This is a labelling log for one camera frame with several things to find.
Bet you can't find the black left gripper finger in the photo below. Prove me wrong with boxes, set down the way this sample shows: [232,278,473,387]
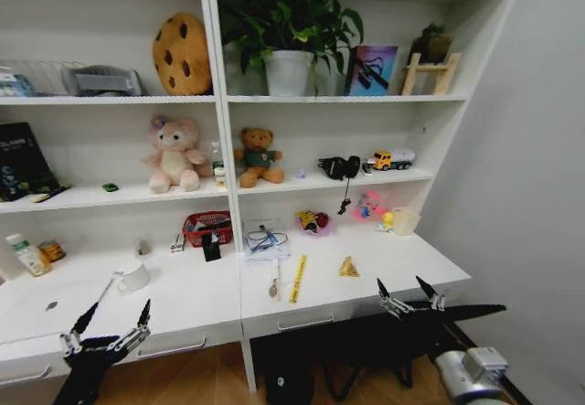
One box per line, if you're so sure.
[111,298,153,357]
[58,303,100,357]

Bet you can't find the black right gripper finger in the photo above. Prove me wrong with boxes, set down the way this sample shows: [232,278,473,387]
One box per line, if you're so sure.
[376,277,415,320]
[415,276,447,312]

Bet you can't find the black chair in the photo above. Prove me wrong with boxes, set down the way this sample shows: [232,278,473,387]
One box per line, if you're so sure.
[318,316,441,402]

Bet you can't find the thin metal rod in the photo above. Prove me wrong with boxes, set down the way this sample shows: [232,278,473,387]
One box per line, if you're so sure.
[95,269,125,306]

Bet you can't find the yellow triangular snack pack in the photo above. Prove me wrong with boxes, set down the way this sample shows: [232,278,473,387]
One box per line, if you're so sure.
[338,254,361,280]

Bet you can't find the white mug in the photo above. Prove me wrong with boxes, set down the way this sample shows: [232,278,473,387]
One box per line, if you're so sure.
[113,260,153,297]

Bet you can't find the yellow duck figure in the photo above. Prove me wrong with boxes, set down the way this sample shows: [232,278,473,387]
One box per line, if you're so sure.
[375,209,397,234]

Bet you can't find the translucent plastic container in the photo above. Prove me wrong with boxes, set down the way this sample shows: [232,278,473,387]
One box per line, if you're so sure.
[391,206,421,238]

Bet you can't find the orange tin can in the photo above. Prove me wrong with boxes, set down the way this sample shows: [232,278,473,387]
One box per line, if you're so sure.
[37,240,68,264]

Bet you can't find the white capped yellow bottle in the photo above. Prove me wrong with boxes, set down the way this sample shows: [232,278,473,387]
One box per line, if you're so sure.
[5,232,53,279]

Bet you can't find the yellow ruler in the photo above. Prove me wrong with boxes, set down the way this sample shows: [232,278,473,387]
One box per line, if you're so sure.
[288,253,309,304]

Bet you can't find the pink frilly basket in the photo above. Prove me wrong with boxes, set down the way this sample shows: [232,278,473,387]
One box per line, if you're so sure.
[295,209,337,239]

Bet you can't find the pink plastic toy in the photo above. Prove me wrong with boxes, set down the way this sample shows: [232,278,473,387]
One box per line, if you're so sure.
[353,189,390,221]

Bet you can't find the black card stand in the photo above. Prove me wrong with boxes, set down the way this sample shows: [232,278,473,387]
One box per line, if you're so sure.
[202,232,222,263]

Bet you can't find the metal spoon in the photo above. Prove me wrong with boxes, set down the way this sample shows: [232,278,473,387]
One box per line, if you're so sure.
[268,260,284,301]

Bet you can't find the red plastic basket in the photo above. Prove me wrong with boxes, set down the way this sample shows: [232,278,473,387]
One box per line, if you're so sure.
[182,209,235,249]

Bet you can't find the black yellow pen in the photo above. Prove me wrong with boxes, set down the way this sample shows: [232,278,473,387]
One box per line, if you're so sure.
[32,184,74,205]

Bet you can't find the clear plastic bag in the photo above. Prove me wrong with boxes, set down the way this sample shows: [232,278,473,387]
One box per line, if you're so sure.
[242,218,294,267]

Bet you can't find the yellow toy truck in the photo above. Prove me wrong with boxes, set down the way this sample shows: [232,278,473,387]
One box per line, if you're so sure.
[368,147,418,172]

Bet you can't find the black headset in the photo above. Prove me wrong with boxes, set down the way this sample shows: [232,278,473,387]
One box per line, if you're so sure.
[317,154,363,182]

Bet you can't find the black printed box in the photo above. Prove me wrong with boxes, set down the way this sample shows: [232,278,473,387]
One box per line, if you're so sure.
[0,122,61,203]

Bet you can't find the pink plush bunny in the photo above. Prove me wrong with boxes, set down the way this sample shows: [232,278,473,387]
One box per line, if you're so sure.
[141,113,214,195]

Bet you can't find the small clear bottle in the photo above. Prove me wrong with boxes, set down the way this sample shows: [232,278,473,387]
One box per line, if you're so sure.
[210,139,229,189]

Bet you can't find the brown teddy bear green shirt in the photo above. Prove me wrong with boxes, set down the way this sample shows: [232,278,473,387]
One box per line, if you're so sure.
[233,126,287,189]

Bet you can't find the wooden plant stand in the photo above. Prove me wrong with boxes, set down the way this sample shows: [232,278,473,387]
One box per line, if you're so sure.
[400,51,463,97]

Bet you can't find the purple printed box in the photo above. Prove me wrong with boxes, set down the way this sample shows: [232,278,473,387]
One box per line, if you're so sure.
[344,44,400,97]

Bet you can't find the white shelving desk unit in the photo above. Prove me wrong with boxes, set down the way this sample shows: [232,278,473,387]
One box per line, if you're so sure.
[0,0,527,393]

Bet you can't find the white plant pot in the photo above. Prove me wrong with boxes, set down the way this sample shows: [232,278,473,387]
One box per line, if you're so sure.
[263,49,316,98]

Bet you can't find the grey storage box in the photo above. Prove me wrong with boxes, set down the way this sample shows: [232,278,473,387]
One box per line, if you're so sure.
[60,65,145,98]

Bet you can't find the blue white small box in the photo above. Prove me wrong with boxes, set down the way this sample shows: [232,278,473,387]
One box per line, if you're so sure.
[0,72,36,98]

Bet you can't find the small potted succulent plant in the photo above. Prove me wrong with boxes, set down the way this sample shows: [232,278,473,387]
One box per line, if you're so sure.
[408,22,454,65]

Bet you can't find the clear plastic organiser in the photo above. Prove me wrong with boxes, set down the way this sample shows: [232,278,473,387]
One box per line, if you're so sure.
[0,59,86,98]

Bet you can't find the cookie shaped plush pillow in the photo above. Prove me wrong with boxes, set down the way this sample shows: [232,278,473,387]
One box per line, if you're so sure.
[152,12,214,97]

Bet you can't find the green leafy houseplant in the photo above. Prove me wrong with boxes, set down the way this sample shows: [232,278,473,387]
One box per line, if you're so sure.
[214,0,371,101]

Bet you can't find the silver drawer handle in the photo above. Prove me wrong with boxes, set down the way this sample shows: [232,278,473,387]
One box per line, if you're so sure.
[0,365,53,382]
[136,336,207,359]
[276,312,335,332]

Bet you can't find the black hanging strap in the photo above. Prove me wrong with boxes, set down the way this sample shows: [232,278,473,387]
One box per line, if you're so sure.
[337,177,355,217]

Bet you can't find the blue cable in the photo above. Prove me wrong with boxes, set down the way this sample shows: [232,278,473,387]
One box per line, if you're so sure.
[246,225,290,253]

